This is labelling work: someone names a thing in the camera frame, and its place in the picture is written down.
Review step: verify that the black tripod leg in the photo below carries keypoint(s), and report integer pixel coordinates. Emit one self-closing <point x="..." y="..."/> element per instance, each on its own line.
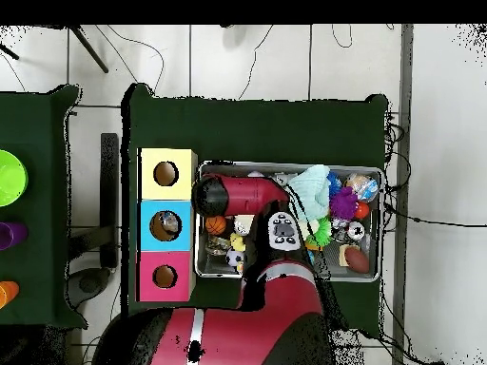
<point x="89" y="49"/>

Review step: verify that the purple spiky rubber toy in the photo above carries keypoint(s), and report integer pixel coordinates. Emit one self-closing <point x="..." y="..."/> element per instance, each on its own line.
<point x="343" y="203"/>

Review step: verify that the crushed bottle with blue label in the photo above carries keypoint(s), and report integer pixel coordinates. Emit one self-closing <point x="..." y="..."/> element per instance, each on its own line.
<point x="170" y="222"/>

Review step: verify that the dark green side tablecloth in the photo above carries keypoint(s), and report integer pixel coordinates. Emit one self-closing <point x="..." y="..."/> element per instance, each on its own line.
<point x="34" y="125"/>

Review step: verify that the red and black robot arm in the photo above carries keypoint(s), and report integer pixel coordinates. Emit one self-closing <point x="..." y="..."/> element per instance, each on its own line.
<point x="247" y="334"/>

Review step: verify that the orange plastic cup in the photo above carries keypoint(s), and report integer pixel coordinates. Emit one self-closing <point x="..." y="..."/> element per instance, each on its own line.
<point x="7" y="294"/>

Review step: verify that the silver mesh bin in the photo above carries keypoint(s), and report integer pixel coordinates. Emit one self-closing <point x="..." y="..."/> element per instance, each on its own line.
<point x="365" y="275"/>

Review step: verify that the cream waffle cloth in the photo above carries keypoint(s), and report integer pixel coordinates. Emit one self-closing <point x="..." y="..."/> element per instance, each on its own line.
<point x="247" y="219"/>

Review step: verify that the bright green bowl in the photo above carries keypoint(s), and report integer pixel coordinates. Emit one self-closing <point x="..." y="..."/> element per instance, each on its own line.
<point x="10" y="178"/>

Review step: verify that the orange toy basketball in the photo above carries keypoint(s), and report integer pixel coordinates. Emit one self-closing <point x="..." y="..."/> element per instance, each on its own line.
<point x="216" y="225"/>

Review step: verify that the clear plastic bottle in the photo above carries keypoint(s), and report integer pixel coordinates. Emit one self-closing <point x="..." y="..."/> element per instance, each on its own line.
<point x="363" y="187"/>

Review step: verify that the purple plastic cup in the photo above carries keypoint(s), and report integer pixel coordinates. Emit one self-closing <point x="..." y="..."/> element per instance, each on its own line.
<point x="11" y="235"/>

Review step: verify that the brown toy football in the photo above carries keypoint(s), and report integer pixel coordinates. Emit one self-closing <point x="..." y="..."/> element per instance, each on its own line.
<point x="357" y="260"/>

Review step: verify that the mint waffle cloth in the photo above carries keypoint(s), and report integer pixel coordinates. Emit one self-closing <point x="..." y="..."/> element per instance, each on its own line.
<point x="312" y="190"/>

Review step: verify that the wooden box with three holes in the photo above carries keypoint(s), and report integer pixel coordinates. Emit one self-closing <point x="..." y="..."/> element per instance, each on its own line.
<point x="167" y="186"/>

